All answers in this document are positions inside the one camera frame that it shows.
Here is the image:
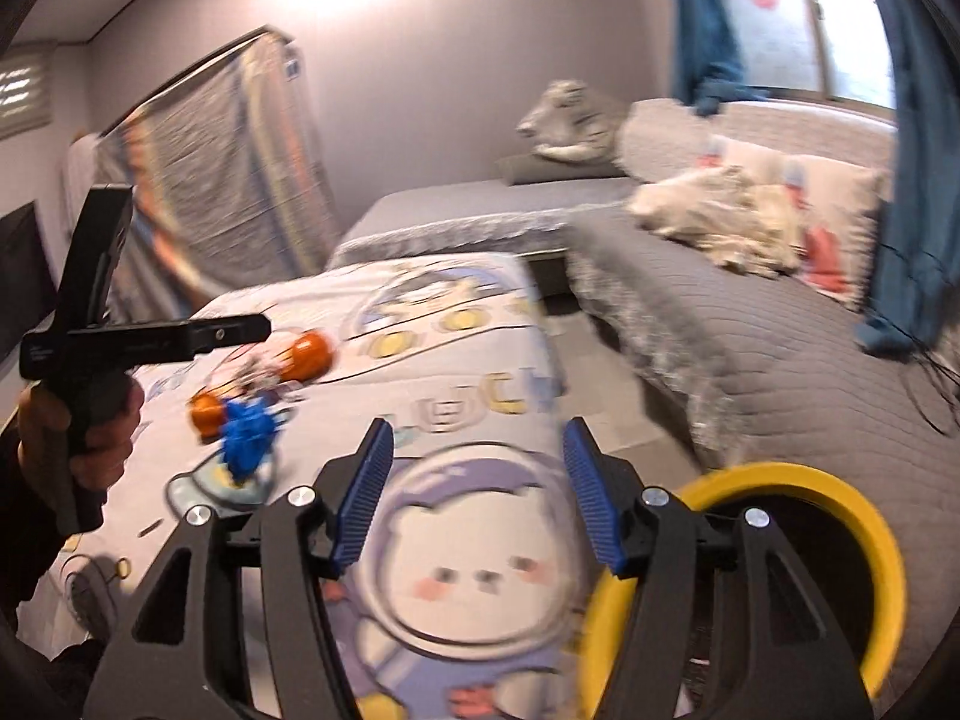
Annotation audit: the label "cartoon printed blanket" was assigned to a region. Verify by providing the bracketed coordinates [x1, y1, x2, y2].
[41, 251, 601, 720]

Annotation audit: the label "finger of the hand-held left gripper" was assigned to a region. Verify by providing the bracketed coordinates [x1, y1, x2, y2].
[186, 315, 272, 362]

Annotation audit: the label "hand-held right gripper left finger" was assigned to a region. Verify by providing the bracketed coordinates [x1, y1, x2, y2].
[82, 416, 395, 720]

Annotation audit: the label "yellow rimmed black bin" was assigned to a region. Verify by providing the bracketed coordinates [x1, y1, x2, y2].
[576, 461, 905, 720]

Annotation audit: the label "dark screen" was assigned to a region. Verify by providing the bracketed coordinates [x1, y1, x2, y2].
[0, 201, 59, 362]

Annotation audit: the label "blue plastic bag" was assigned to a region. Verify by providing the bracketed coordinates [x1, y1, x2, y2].
[221, 399, 284, 485]

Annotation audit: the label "window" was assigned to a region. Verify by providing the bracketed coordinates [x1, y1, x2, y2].
[709, 0, 899, 110]

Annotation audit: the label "blue curtain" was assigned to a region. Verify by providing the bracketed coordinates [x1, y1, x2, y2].
[857, 0, 960, 359]
[664, 0, 752, 118]

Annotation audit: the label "white tiger plush toy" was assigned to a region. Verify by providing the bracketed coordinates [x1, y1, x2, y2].
[517, 79, 632, 163]

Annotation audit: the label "large orange fruit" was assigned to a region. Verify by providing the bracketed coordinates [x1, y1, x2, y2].
[187, 394, 227, 440]

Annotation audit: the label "cream cloth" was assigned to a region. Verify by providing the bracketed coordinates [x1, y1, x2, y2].
[626, 165, 809, 276]

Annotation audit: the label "small orange fruit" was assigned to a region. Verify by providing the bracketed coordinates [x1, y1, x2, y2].
[286, 331, 332, 383]

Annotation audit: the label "small white crumpled wrapper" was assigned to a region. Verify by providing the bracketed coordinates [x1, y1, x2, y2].
[225, 349, 292, 400]

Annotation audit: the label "grey quilted sofa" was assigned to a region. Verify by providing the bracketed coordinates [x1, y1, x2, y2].
[566, 96, 960, 691]

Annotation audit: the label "white window blind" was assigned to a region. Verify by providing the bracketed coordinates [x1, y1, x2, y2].
[0, 41, 55, 140]

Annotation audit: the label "person's left forearm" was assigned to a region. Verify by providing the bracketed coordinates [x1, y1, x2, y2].
[0, 427, 113, 691]

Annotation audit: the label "person's left hand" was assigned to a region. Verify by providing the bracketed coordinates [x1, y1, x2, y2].
[18, 381, 145, 494]

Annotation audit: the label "grey pillow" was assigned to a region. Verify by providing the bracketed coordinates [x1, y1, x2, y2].
[499, 152, 628, 187]

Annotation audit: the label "black cables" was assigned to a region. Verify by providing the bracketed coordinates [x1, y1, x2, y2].
[881, 240, 960, 437]

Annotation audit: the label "baby print pillow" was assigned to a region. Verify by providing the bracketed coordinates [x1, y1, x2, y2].
[703, 133, 790, 188]
[778, 154, 891, 310]

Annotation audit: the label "striped hanging cloth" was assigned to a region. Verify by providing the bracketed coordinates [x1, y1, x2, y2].
[94, 28, 347, 310]

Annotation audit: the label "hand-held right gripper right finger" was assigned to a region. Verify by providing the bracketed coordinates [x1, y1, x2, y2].
[562, 416, 875, 720]

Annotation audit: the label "grey mattress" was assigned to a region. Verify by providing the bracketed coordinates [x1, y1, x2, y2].
[326, 176, 638, 271]

